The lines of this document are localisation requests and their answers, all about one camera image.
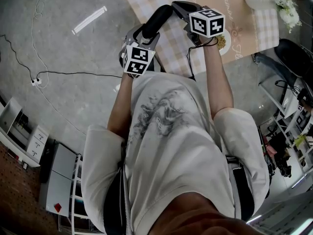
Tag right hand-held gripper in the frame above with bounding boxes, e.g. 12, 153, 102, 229
171, 0, 225, 44

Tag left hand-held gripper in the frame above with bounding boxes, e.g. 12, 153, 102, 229
123, 24, 161, 77

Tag black glasses case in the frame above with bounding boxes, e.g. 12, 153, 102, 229
142, 5, 174, 39

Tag person's left forearm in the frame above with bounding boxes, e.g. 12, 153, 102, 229
107, 74, 135, 138

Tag person's right forearm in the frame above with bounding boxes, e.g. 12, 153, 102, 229
201, 42, 234, 119

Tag beige checkered tablecloth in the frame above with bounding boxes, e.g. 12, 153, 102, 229
117, 0, 280, 78

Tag white plate of seeds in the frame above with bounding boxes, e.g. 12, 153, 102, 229
215, 28, 232, 56

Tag white flowers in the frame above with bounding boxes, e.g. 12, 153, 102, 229
273, 0, 302, 34

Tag black round chair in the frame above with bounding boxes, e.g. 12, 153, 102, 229
276, 38, 313, 78

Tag person's torso in white shirt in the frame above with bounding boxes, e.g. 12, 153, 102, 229
82, 72, 271, 235

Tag white shelf rack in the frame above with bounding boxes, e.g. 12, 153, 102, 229
259, 77, 313, 173

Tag white drawer cabinet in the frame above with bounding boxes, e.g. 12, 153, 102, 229
0, 96, 49, 167

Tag grey box with red tag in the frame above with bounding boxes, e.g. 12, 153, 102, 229
39, 141, 81, 216

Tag black cable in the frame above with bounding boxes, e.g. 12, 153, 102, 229
0, 34, 123, 83

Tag white cable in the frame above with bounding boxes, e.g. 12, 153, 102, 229
31, 0, 88, 136

